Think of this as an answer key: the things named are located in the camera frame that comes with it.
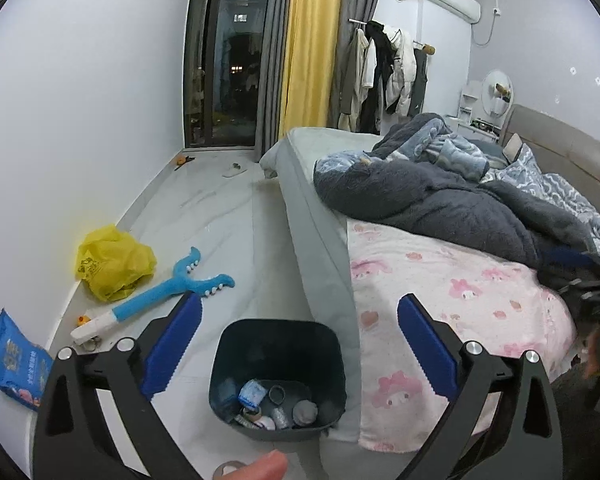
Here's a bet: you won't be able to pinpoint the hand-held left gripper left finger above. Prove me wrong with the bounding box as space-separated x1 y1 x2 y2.
32 292 203 480

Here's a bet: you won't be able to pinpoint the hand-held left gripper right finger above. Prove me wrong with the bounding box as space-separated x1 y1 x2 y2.
397 294 565 480

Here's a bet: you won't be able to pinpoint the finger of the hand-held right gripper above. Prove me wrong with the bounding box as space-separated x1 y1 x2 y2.
545 246 595 268
555 267 600 306

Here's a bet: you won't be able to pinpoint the blue tissue packet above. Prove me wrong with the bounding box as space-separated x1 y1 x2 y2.
238 379 267 407

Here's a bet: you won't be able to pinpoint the dark plastic bin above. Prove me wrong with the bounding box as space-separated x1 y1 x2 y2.
208 318 347 443

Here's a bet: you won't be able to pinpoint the pink printed blanket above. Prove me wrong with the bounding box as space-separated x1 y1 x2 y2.
346 217 578 453

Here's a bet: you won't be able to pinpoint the blue and white toy grabber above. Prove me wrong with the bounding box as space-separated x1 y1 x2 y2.
70 246 236 346

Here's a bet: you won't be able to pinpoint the blue cloud print quilt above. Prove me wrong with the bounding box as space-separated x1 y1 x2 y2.
485 142 600 261

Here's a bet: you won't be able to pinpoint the yellow plastic bag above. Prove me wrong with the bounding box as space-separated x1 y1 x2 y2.
75 225 158 303

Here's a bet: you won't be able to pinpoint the grey upholstered headboard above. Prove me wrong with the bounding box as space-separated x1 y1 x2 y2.
502 104 600 231

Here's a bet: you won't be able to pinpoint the beige pillow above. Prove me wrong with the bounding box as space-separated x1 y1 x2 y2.
502 132 526 161

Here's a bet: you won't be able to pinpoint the dark grey fleece blanket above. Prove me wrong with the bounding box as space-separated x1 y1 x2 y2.
314 152 600 291

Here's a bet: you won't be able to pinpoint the grey fleece clothing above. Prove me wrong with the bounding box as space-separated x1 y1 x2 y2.
550 355 600 480

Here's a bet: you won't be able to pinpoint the white dressing table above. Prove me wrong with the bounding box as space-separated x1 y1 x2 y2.
445 112 503 143

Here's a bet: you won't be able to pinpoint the blue snack packet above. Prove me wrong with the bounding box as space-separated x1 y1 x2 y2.
0 308 55 413

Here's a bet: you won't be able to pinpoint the round mirror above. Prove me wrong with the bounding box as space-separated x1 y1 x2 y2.
481 70 515 117

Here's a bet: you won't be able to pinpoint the white corner shelf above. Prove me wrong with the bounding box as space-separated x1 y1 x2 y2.
460 82 483 116

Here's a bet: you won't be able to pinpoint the blue fleece bear blanket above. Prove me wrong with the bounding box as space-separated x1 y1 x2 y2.
314 112 491 183

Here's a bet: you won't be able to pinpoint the grey hanging pants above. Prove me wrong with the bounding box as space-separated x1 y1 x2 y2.
409 47 431 117

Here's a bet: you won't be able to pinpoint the white puffer jacket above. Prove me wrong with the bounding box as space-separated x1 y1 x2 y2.
384 27 416 117

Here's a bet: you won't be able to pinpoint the beige hanging coat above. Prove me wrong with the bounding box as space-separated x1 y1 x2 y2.
337 27 381 133

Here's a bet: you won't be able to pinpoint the black hanging garment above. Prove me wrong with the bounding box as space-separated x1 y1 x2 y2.
365 21 401 133

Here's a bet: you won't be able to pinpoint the glass balcony door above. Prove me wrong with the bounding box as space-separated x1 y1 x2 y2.
182 0 281 150

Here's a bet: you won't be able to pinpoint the grey curtain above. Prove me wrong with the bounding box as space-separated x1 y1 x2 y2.
326 0 391 128
254 0 296 163

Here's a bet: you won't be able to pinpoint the yellow curtain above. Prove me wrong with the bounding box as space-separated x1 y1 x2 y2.
279 0 345 141

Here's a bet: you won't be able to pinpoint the clothes on hanging rail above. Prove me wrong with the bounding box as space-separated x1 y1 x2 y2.
349 17 437 56

